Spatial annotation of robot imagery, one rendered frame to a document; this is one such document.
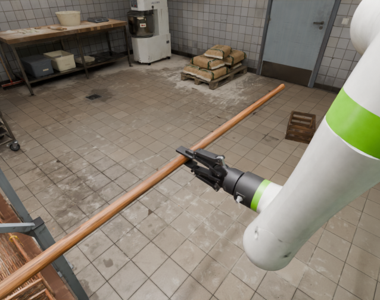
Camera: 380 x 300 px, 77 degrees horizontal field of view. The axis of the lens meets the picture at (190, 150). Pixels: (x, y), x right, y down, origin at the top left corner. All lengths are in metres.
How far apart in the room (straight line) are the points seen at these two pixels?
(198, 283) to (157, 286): 0.27
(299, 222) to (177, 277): 1.48
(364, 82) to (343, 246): 2.02
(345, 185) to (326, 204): 0.05
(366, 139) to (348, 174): 0.05
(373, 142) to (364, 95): 0.05
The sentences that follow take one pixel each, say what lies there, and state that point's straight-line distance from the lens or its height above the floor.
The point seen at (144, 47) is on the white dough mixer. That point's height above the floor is 0.38.
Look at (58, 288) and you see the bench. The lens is 1.33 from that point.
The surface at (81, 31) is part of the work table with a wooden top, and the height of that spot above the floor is 0.85.
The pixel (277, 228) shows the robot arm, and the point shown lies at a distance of 0.48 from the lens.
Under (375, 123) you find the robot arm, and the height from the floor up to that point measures 1.55.
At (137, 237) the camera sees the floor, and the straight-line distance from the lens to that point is 2.05.
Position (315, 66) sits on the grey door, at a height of 0.38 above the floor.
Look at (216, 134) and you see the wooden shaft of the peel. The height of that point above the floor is 1.21.
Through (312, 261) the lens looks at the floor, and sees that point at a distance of 2.11.
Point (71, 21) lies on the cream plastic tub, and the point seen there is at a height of 0.98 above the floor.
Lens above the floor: 1.68
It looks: 37 degrees down
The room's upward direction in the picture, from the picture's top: straight up
